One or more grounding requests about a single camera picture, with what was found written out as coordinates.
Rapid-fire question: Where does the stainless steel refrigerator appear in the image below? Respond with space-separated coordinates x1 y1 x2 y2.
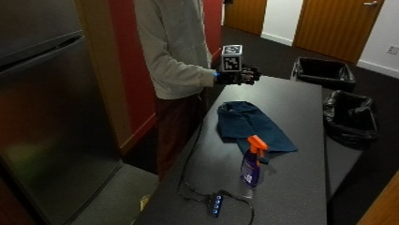
0 0 125 225

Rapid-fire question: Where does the white marker cube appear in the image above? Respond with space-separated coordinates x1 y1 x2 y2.
220 44 245 73

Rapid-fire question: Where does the black hub with blue lights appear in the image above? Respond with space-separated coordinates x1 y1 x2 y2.
208 192 227 218

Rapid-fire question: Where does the black cable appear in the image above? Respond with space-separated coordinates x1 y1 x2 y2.
177 93 215 203
219 188 256 225

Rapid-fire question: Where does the the person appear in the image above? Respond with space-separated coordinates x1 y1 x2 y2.
133 0 219 182

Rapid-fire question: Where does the rectangular bin with black liner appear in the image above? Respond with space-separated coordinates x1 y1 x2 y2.
289 56 358 93

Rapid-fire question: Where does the purple spray bottle orange trigger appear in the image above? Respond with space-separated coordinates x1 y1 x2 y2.
240 134 270 188

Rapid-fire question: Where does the wooden door with handle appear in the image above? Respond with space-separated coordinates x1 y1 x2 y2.
292 0 388 65

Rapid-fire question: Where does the round bin with black bag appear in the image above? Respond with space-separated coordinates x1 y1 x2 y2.
322 89 381 150

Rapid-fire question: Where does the dark blue cloth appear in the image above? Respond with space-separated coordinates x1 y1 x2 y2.
216 100 300 165

